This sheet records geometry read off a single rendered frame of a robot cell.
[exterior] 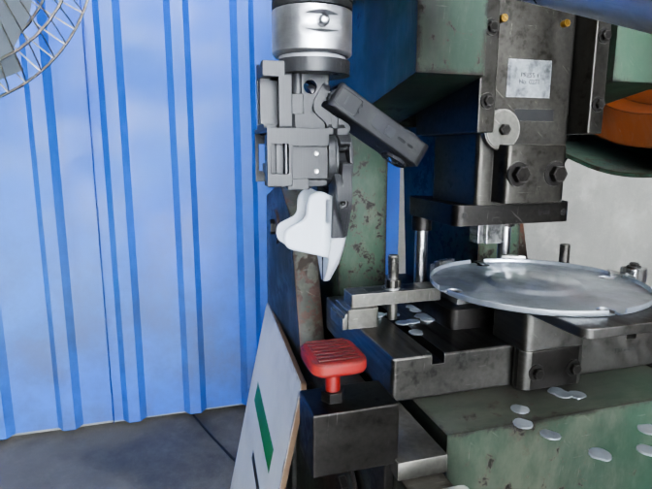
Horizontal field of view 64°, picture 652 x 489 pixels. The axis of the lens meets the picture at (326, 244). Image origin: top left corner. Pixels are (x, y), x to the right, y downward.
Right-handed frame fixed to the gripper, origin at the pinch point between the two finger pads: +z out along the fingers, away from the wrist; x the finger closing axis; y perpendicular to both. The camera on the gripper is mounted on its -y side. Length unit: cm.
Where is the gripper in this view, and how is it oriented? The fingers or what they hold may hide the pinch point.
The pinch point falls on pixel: (332, 267)
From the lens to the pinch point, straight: 53.3
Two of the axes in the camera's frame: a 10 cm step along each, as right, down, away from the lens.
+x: 2.8, 1.8, -9.4
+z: 0.0, 9.8, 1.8
